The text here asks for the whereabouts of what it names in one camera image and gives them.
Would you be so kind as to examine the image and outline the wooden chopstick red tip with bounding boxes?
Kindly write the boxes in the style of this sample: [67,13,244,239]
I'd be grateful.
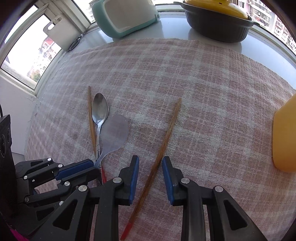
[120,98,182,240]
[87,85,107,184]

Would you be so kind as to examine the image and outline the metal spoon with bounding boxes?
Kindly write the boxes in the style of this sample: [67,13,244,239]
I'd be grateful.
[92,93,109,159]

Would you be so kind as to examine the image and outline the pink checkered cloth mat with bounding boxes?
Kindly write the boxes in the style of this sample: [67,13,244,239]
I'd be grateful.
[25,39,295,240]

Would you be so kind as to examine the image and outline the yellow plastic utensil container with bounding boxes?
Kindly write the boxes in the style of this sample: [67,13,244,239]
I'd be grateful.
[272,95,296,173]

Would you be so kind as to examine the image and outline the black scissors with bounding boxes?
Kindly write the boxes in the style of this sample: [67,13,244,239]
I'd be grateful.
[67,34,83,52]

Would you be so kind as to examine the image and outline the white cutting board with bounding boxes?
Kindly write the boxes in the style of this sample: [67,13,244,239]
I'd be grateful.
[43,14,86,51]

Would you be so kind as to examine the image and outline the black pot yellow lid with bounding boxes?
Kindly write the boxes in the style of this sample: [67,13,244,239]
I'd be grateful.
[174,1,260,43]

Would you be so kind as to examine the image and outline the black camera box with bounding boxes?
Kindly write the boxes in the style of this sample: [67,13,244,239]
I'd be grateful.
[1,113,17,223]

